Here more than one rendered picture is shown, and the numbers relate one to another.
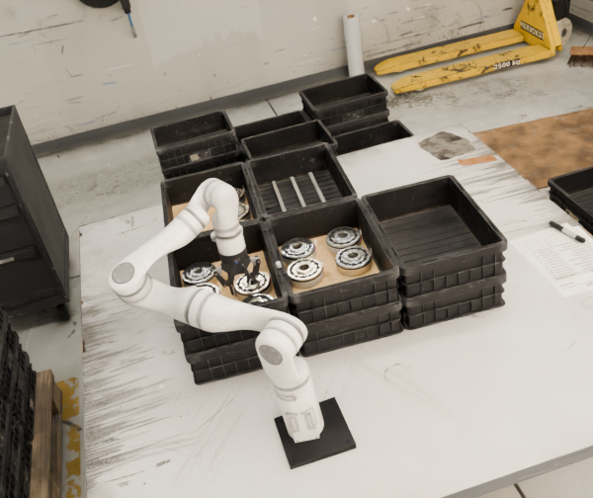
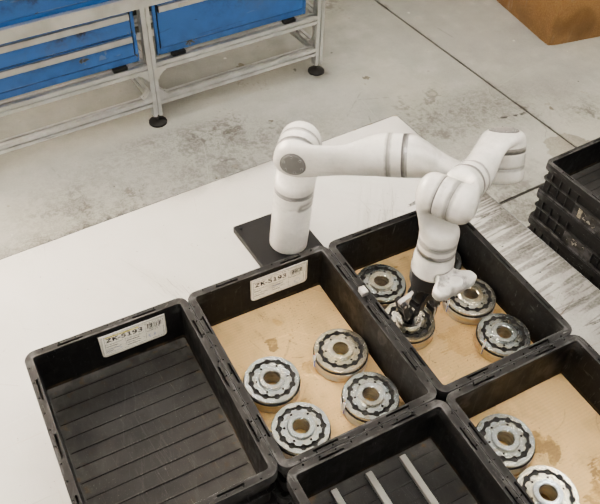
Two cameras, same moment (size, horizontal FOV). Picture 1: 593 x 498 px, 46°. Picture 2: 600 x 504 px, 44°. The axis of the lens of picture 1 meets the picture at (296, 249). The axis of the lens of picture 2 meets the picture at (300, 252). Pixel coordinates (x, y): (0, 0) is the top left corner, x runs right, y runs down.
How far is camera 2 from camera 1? 2.38 m
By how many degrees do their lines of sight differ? 96
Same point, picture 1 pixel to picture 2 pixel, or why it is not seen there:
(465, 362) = not seen: hidden behind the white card
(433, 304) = not seen: hidden behind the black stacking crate
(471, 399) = (117, 289)
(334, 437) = (255, 231)
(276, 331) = (296, 126)
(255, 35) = not seen: outside the picture
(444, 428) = (148, 257)
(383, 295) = (214, 316)
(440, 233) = (134, 476)
